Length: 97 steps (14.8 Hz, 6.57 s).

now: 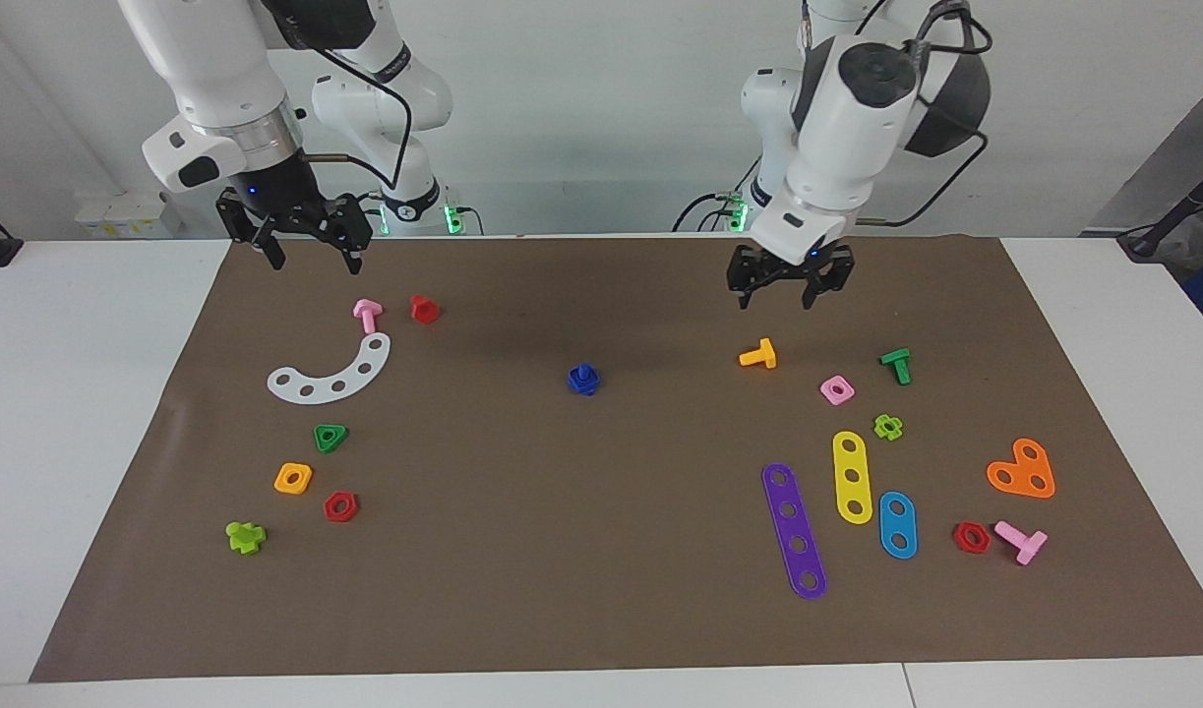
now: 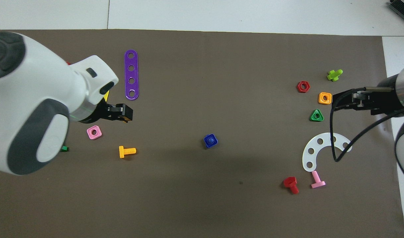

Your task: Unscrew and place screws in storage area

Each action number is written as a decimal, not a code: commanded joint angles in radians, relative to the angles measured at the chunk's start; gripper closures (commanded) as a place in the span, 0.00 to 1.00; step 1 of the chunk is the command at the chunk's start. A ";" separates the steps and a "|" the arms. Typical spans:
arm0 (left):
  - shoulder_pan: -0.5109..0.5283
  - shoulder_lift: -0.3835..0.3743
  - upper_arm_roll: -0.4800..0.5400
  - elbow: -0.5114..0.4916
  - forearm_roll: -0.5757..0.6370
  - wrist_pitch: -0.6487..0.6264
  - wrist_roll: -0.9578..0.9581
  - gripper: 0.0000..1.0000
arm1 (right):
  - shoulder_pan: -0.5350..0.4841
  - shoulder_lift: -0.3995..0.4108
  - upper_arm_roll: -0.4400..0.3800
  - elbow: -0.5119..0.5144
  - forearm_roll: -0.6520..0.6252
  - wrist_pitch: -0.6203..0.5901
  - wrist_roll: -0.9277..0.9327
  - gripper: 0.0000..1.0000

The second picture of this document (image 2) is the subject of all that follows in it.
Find purple four-hole strip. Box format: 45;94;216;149
124;50;139;100

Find lime green cross bolt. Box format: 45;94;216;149
327;69;343;82

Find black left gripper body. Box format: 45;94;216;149
95;102;118;123

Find pink plastic bolt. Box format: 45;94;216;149
311;171;326;189

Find white curved five-hole plate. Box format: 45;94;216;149
302;132;352;173

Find yellow-orange plastic bolt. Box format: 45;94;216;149
119;146;136;159

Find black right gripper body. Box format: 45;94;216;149
370;75;402;116

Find pink square plastic nut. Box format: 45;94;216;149
87;125;102;140

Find brown table mat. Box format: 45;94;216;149
0;29;404;238

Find red plastic bolt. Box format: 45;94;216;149
283;177;299;194

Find black ribbed device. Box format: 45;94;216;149
388;0;404;19

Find blue square plastic nut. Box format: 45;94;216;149
203;134;218;149

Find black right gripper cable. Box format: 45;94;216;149
330;87;404;162

